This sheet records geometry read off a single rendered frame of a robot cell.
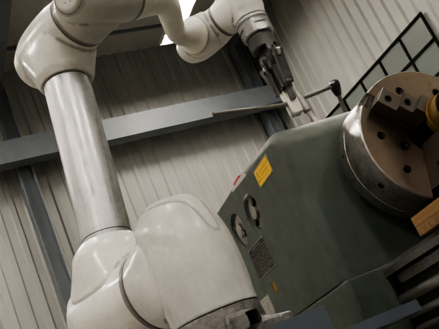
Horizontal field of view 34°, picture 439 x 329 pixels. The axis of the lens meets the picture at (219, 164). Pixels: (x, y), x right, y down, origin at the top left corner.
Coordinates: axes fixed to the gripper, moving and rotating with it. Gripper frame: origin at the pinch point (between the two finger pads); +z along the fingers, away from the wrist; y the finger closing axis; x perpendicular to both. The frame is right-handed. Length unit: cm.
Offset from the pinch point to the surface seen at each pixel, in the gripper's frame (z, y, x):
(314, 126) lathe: 11.7, 10.1, -3.0
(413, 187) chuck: 37.2, 26.7, 2.1
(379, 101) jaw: 18.0, 30.7, 1.8
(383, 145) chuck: 26.5, 26.7, 0.2
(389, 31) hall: -354, -681, 597
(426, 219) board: 46, 37, -6
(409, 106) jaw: 21.8, 32.7, 6.6
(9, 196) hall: -388, -991, 11
